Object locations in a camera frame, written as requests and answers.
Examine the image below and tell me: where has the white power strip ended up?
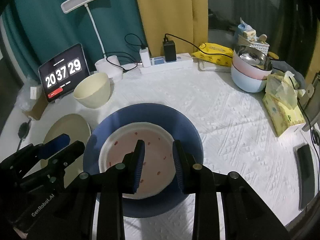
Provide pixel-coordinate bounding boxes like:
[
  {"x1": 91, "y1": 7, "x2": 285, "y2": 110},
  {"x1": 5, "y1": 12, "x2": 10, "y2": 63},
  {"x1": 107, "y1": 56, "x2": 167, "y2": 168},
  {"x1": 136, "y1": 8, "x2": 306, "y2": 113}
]
[{"x1": 139, "y1": 52, "x2": 194, "y2": 75}]

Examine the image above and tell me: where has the tablet showing clock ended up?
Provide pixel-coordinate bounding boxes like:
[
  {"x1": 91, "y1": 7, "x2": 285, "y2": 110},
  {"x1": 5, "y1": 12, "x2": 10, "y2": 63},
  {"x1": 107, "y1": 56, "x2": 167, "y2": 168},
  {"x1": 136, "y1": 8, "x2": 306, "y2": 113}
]
[{"x1": 38, "y1": 43, "x2": 90, "y2": 103}]

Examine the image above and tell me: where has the clear plastic bag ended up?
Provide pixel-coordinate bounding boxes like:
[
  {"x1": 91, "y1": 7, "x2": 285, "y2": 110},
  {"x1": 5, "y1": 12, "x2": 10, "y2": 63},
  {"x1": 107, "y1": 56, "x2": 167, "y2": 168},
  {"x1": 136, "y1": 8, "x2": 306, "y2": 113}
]
[{"x1": 20, "y1": 76, "x2": 47, "y2": 110}]

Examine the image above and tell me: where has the black charger cable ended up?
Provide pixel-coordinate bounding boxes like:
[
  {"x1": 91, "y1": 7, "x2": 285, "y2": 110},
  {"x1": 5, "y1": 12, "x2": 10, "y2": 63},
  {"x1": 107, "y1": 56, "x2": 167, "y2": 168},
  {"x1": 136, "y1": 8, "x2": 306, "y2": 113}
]
[
  {"x1": 164, "y1": 33, "x2": 234, "y2": 55},
  {"x1": 124, "y1": 33, "x2": 148, "y2": 49}
]

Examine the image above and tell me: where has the dark radiator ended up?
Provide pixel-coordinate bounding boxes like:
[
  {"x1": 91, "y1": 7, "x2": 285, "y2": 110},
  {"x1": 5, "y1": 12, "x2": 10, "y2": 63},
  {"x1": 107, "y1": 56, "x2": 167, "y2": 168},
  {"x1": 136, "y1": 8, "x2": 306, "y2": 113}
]
[{"x1": 233, "y1": 0, "x2": 273, "y2": 30}]

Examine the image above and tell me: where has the beige plate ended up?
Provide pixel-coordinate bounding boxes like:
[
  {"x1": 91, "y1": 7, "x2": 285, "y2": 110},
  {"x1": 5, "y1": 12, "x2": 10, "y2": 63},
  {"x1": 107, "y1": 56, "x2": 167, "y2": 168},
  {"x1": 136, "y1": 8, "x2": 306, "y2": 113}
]
[{"x1": 40, "y1": 114, "x2": 92, "y2": 170}]

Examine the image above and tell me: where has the white basket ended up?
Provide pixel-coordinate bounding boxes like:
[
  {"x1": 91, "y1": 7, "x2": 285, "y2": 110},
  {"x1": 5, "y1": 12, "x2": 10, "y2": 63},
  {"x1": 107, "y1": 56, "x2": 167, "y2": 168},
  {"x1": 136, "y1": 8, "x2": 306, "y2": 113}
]
[{"x1": 237, "y1": 34, "x2": 270, "y2": 55}]

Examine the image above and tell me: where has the large blue bowl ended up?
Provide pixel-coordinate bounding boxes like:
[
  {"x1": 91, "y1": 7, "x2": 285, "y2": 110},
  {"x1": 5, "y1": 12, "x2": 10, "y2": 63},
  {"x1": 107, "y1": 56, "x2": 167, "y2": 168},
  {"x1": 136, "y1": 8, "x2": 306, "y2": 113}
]
[{"x1": 83, "y1": 103, "x2": 204, "y2": 218}]

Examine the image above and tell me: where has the yellow tissue box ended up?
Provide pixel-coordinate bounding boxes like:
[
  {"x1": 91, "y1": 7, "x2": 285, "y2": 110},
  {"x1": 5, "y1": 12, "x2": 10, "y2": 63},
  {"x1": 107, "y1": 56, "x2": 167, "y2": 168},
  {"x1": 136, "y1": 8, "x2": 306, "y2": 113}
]
[{"x1": 262, "y1": 94, "x2": 306, "y2": 137}]

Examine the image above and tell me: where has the steel bowl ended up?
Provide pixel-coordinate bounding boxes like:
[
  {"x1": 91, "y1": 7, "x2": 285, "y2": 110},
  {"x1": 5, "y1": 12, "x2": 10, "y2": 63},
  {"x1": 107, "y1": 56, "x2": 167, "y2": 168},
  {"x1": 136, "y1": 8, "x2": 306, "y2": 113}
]
[{"x1": 235, "y1": 45, "x2": 273, "y2": 72}]

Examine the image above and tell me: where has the white packet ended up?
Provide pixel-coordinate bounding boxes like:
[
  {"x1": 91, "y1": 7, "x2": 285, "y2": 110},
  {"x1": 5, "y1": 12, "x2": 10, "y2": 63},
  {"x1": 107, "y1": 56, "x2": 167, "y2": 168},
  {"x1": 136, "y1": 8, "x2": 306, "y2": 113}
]
[{"x1": 197, "y1": 60, "x2": 232, "y2": 73}]

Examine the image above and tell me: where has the black phone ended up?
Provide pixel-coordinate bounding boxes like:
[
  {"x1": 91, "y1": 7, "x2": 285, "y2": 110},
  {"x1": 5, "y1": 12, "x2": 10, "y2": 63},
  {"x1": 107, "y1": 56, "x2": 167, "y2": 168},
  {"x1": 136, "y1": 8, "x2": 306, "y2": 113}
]
[{"x1": 292, "y1": 144, "x2": 316, "y2": 210}]

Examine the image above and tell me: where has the white textured tablecloth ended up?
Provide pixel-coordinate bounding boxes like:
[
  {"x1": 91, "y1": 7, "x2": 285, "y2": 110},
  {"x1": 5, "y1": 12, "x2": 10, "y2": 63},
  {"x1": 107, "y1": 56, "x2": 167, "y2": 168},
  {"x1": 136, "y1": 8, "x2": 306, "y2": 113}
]
[{"x1": 0, "y1": 67, "x2": 310, "y2": 240}]

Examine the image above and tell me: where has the yellow printed packet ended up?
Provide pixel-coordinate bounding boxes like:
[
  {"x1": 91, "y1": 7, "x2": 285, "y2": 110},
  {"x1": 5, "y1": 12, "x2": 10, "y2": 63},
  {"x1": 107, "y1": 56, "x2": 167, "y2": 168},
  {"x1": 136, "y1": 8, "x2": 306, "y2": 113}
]
[{"x1": 192, "y1": 42, "x2": 234, "y2": 67}]

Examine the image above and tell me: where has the beige bowl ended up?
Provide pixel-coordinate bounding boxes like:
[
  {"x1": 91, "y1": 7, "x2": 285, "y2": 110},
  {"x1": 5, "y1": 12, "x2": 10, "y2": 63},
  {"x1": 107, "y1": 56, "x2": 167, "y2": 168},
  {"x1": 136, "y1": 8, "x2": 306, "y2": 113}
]
[{"x1": 73, "y1": 72, "x2": 111, "y2": 109}]

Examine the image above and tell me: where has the small white box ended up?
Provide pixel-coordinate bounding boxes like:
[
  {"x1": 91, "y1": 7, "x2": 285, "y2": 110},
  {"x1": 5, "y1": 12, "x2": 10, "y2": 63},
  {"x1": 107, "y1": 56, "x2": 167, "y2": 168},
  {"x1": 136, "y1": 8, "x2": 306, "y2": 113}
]
[{"x1": 29, "y1": 85, "x2": 42, "y2": 100}]

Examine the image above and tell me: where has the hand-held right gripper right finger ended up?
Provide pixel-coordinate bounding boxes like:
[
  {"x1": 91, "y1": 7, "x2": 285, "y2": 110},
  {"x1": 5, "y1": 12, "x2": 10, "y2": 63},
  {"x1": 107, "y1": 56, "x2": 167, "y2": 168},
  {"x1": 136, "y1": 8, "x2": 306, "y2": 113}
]
[{"x1": 172, "y1": 139, "x2": 298, "y2": 240}]

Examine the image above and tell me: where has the black lamp cable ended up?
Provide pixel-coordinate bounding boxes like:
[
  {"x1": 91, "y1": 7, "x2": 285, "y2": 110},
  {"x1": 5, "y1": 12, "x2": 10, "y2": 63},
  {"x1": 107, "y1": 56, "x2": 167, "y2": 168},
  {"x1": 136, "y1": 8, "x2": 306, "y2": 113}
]
[{"x1": 106, "y1": 55, "x2": 138, "y2": 73}]

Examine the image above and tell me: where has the brown cardboard box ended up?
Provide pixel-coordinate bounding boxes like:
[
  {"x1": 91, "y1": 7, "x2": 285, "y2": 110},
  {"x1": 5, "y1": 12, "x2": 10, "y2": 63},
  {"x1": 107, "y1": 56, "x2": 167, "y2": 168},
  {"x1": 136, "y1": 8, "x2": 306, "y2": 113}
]
[{"x1": 21, "y1": 94, "x2": 48, "y2": 121}]

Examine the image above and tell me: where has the grey cloth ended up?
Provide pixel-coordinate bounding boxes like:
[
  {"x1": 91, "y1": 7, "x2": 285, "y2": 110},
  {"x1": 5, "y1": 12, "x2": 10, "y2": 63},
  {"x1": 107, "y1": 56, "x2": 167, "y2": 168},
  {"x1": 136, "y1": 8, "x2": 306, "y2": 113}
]
[{"x1": 271, "y1": 60, "x2": 307, "y2": 90}]

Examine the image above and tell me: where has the yellow curtain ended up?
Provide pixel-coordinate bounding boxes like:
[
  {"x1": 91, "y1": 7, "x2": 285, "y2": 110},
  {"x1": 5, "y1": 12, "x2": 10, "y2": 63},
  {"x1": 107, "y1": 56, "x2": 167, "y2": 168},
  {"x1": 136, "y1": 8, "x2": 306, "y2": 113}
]
[{"x1": 132, "y1": 0, "x2": 209, "y2": 58}]

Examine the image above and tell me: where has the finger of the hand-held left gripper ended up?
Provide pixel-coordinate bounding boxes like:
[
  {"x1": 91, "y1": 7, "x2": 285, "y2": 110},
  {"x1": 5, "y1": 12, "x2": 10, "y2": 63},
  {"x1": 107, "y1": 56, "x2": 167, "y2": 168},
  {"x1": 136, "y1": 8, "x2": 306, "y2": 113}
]
[
  {"x1": 37, "y1": 134, "x2": 71, "y2": 159},
  {"x1": 45, "y1": 141, "x2": 85, "y2": 178}
]

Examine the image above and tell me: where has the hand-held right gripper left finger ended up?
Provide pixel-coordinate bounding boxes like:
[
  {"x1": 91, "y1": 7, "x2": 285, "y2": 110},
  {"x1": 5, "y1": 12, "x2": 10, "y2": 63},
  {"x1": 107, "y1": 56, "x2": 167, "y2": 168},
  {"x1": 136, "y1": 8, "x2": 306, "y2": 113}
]
[{"x1": 26, "y1": 139, "x2": 146, "y2": 240}]

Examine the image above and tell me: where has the light blue packet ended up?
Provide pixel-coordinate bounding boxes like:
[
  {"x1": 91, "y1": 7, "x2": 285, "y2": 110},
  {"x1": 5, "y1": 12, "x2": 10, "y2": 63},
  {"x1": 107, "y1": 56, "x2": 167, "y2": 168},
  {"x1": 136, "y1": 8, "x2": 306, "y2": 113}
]
[{"x1": 236, "y1": 17, "x2": 257, "y2": 40}]

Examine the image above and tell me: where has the pink spotted bowl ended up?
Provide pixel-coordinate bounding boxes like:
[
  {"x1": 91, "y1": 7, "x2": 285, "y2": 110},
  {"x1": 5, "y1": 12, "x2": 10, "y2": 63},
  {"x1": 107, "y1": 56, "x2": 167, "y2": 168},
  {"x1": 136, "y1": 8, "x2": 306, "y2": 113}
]
[{"x1": 98, "y1": 122, "x2": 177, "y2": 200}]

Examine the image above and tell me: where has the black charger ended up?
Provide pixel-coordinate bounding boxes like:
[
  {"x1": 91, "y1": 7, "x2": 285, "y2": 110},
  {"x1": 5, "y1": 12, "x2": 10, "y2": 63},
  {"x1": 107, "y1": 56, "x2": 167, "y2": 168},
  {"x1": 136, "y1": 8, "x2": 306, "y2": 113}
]
[{"x1": 162, "y1": 39, "x2": 177, "y2": 62}]

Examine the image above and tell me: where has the thin black cable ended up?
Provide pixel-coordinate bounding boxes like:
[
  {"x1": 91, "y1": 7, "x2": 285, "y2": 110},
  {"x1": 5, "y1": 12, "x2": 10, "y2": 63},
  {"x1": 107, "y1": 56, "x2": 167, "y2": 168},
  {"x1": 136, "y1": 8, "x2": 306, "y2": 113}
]
[{"x1": 296, "y1": 100, "x2": 320, "y2": 155}]

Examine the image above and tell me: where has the yellowish plastic bag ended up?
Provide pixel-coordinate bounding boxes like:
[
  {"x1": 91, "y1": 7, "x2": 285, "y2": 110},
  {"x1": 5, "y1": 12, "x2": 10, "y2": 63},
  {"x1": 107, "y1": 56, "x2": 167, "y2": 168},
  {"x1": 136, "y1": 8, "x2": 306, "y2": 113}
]
[{"x1": 265, "y1": 70, "x2": 299, "y2": 109}]

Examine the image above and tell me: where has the grey stand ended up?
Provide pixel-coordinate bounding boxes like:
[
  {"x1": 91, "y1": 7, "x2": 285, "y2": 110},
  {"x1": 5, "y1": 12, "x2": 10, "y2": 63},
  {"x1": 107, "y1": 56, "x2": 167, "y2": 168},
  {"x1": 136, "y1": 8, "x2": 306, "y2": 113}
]
[{"x1": 299, "y1": 72, "x2": 320, "y2": 132}]

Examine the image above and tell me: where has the black spoon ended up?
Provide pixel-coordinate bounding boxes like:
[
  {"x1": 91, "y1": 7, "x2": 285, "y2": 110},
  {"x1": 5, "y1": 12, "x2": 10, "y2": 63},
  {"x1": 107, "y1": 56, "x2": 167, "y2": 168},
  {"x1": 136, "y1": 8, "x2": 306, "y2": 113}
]
[{"x1": 15, "y1": 122, "x2": 32, "y2": 153}]

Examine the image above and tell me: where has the teal curtain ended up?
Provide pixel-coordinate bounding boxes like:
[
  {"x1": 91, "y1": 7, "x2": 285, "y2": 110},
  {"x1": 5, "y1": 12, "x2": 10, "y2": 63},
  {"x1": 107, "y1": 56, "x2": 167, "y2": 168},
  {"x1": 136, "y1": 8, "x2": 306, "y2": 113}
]
[{"x1": 11, "y1": 0, "x2": 148, "y2": 80}]

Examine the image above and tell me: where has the plain pink bowl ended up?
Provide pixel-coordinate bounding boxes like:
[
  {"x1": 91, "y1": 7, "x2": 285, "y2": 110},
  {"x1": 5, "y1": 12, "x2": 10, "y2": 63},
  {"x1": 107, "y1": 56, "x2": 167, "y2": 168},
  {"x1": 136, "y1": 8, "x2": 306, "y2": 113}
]
[{"x1": 231, "y1": 50, "x2": 272, "y2": 81}]

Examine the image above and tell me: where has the white charger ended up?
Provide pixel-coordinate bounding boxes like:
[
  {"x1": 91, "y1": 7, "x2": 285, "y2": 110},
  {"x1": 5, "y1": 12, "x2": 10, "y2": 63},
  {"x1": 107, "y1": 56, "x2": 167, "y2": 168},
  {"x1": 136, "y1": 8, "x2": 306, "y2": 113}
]
[{"x1": 139, "y1": 46, "x2": 152, "y2": 68}]

